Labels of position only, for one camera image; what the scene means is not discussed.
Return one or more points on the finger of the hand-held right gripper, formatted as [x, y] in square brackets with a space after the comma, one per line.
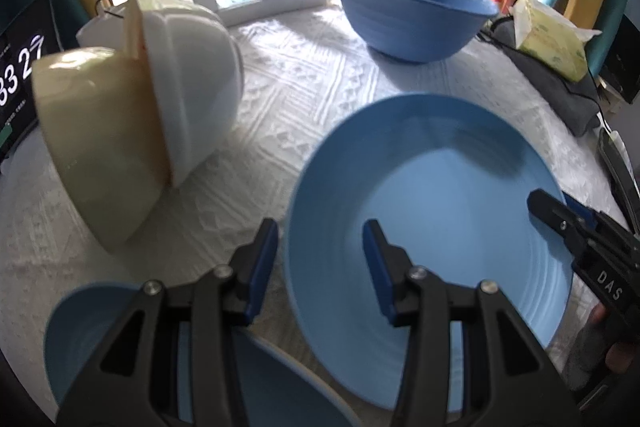
[582, 211]
[547, 209]

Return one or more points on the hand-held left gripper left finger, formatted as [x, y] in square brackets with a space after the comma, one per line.
[262, 272]

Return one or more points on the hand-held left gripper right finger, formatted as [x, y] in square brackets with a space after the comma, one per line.
[374, 267]

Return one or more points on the large light blue plate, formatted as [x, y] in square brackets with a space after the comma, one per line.
[425, 187]

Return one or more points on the cream bowl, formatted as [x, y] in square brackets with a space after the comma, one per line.
[100, 147]

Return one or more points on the white bowl with pink inside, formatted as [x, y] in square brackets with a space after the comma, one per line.
[195, 72]

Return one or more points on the large blue bowl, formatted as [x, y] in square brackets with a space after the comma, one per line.
[400, 22]

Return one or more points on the person's right hand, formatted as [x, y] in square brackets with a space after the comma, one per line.
[590, 357]

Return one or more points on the black phone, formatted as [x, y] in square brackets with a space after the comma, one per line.
[617, 167]

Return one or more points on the grey folded cloth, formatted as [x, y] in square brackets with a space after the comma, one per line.
[555, 97]

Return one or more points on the yellow tissue pack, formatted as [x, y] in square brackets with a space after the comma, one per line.
[550, 42]

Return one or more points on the white desk lamp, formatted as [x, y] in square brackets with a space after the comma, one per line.
[100, 29]

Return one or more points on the black tablet clock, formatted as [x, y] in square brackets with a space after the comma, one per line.
[20, 72]

